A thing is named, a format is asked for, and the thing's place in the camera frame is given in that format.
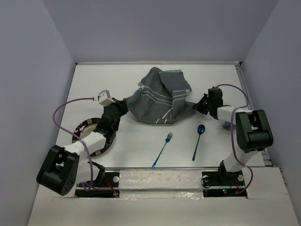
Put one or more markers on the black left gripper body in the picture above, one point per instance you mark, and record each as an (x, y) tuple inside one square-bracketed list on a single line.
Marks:
[(120, 111)]

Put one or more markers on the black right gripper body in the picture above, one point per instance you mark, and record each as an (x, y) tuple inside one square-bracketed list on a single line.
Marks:
[(203, 105)]

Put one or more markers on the grey striped cloth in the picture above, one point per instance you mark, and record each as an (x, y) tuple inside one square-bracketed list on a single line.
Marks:
[(161, 98)]

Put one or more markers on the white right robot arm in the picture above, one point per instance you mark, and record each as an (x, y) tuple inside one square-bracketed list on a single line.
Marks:
[(250, 131)]

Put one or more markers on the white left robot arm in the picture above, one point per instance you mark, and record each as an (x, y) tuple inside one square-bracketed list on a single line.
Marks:
[(66, 166)]

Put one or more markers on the dark rimmed dinner plate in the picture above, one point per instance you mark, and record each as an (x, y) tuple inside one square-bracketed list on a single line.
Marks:
[(97, 140)]

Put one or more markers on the blue metallic spoon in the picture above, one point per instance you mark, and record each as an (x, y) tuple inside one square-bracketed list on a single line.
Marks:
[(201, 129)]

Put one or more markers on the purple mug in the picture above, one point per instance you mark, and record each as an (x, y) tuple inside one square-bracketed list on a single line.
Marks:
[(227, 126)]

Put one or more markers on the blue metallic fork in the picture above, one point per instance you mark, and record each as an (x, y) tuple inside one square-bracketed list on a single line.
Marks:
[(167, 140)]

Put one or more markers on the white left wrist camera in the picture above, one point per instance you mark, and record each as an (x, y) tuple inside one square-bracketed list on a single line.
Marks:
[(104, 98)]

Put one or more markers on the white table edge rail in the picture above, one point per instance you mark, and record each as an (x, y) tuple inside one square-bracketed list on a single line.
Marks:
[(236, 63)]

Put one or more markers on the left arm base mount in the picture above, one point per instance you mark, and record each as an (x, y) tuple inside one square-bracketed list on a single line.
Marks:
[(103, 188)]

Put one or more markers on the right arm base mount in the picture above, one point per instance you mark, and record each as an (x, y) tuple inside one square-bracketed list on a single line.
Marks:
[(216, 186)]

